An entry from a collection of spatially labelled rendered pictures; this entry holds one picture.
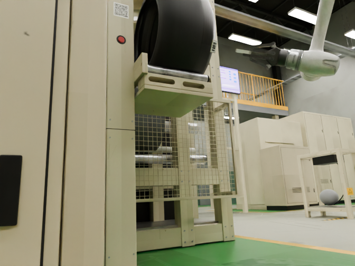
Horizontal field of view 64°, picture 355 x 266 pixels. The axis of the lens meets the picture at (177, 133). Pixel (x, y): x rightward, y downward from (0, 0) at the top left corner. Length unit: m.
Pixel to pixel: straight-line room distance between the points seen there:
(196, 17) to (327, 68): 0.62
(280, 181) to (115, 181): 4.88
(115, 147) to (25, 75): 0.89
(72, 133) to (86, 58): 0.11
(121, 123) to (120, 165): 0.19
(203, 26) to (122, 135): 0.64
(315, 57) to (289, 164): 4.74
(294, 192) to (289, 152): 0.78
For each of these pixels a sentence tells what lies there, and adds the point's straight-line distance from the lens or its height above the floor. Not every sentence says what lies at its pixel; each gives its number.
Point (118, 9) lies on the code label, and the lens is 1.53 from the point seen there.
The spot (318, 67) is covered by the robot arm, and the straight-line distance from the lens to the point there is 1.37.
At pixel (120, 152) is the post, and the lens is 1.25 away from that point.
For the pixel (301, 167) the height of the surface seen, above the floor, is 0.63.
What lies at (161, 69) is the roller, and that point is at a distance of 1.35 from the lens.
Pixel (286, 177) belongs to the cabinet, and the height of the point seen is 0.62.
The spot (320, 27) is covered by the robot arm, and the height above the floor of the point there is 1.05.
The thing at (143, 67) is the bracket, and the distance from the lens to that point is 1.27.
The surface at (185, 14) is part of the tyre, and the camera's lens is 1.41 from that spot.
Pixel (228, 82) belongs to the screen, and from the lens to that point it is 5.85.
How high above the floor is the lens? 0.31
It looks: 13 degrees up
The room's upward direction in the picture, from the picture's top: 3 degrees counter-clockwise
